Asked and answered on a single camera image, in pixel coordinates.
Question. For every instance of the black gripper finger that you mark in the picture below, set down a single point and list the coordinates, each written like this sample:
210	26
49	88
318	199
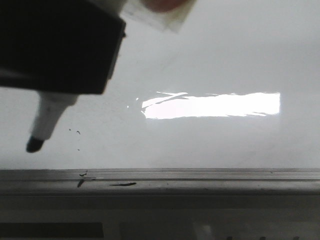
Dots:
60	46

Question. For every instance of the black white whiteboard marker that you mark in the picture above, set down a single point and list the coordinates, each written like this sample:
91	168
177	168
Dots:
162	14

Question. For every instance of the white whiteboard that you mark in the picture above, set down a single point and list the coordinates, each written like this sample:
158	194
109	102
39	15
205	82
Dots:
238	86

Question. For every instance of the grey aluminium whiteboard tray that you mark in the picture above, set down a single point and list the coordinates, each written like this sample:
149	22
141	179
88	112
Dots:
159	182

